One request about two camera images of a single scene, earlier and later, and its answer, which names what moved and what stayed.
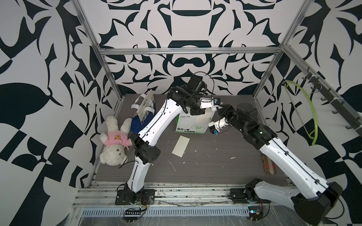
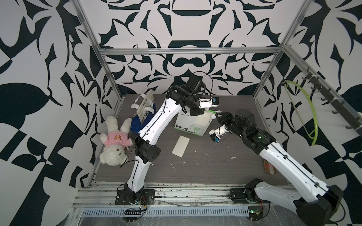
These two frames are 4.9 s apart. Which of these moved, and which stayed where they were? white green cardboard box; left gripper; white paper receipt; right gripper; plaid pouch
Moved: white green cardboard box; right gripper
Stayed: white paper receipt; plaid pouch; left gripper
